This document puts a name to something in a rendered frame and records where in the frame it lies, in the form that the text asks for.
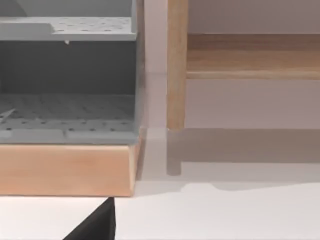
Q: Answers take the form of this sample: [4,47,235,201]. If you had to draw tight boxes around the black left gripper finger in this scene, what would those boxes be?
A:
[62,197,117,240]

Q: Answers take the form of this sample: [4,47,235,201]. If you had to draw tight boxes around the pale wooden drawer front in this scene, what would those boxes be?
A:
[0,128,145,198]

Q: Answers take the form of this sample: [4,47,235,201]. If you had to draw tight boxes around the grey pierced drawer inside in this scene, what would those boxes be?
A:
[0,0,146,145]

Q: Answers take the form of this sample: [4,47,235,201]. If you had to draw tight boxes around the wooden open shelf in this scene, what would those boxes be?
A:
[166,0,320,132]

